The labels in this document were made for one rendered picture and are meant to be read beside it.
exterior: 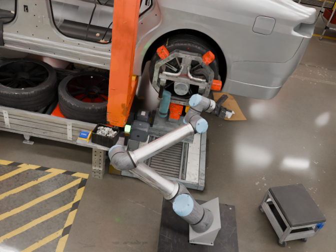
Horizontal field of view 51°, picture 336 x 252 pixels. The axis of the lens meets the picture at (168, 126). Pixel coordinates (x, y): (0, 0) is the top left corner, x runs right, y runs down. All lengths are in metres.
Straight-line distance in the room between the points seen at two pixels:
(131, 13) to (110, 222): 1.69
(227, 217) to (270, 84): 1.30
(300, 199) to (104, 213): 1.69
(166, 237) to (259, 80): 1.65
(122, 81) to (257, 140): 1.99
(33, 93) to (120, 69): 1.08
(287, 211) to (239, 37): 1.51
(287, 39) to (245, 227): 1.68
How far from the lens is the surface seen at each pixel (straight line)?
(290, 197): 3.26
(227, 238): 2.82
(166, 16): 3.08
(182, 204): 2.49
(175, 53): 3.11
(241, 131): 4.25
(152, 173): 2.48
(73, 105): 3.38
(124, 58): 2.72
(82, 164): 3.50
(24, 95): 3.55
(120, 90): 2.88
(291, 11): 3.13
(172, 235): 2.72
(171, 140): 2.25
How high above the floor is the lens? 2.56
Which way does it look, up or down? 40 degrees down
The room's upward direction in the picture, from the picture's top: 12 degrees clockwise
